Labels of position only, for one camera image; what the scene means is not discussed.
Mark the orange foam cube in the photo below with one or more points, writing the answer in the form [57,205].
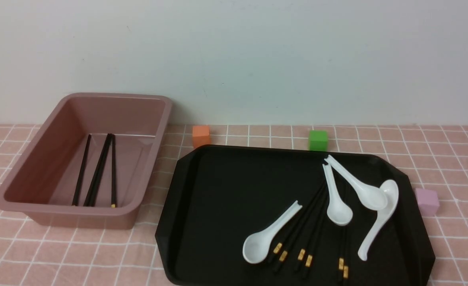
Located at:
[200,135]

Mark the black plastic tray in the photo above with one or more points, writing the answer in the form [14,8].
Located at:
[220,194]

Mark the green foam cube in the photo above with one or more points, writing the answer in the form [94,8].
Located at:
[318,140]

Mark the white spoon lower left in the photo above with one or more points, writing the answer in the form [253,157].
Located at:
[257,245]

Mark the white spoon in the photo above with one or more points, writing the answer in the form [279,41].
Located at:
[370,196]
[257,245]
[338,212]
[391,192]

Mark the black chopstick tray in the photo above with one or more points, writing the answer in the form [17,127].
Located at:
[317,238]
[340,270]
[292,236]
[302,255]
[272,258]
[346,268]

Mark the white spoon centre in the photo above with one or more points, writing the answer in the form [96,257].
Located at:
[338,212]

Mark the black chopstick in bin right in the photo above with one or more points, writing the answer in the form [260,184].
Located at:
[113,172]

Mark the black chopstick in bin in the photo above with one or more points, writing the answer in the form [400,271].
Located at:
[80,178]
[113,172]
[96,179]

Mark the pink plastic bin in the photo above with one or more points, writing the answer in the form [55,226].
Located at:
[42,182]

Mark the white spoon upper right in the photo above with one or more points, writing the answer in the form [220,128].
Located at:
[370,196]

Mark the black chopstick in bin middle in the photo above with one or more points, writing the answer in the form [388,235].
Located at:
[96,179]

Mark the white spoon far right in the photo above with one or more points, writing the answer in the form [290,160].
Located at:
[391,192]

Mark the black chopstick in bin left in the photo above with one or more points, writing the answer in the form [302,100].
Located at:
[80,178]

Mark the pink foam cube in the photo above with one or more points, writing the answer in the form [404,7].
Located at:
[428,201]

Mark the pink checkered tablecloth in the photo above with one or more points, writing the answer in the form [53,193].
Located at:
[434,157]

